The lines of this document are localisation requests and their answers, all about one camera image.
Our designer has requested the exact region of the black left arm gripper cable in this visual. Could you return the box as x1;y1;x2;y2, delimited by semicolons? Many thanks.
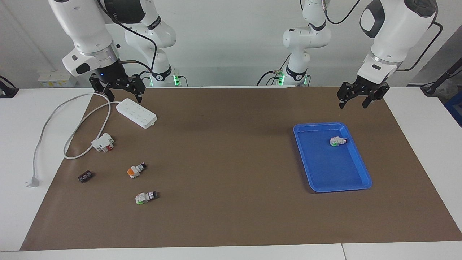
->
319;0;444;72

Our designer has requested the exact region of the white red switch block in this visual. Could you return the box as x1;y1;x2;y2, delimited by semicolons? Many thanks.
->
91;133;114;153

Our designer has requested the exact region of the black stand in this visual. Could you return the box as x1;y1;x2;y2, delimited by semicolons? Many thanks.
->
420;60;462;96

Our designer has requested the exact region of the brown paper mat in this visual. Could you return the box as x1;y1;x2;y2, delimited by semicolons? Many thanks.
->
20;86;462;251

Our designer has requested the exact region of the blue crate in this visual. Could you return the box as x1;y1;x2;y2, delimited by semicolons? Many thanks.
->
445;92;462;127

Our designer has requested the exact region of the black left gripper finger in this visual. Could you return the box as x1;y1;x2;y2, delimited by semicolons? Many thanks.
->
362;85;389;109
338;83;357;109

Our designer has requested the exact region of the white power cable with plug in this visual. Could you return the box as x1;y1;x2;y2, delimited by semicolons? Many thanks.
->
26;92;119;188

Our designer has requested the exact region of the white power strip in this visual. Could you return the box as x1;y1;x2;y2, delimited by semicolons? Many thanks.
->
116;98;158;129

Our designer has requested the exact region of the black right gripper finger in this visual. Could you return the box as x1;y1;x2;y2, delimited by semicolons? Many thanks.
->
90;74;115;103
125;74;146;103

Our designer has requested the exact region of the black arm gripper cable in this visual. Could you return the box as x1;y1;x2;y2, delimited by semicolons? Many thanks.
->
96;0;158;73
319;0;444;72

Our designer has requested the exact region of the black clamp mount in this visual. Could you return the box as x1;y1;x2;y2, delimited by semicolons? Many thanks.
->
0;76;19;99

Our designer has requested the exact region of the black right arm gripper cable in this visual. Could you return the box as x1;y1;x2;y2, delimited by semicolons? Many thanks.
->
96;0;158;73

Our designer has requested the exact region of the white cardboard box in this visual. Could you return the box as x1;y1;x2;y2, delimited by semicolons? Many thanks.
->
37;70;77;88

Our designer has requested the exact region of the blue plastic tray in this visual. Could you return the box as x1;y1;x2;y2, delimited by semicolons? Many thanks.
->
293;122;372;193

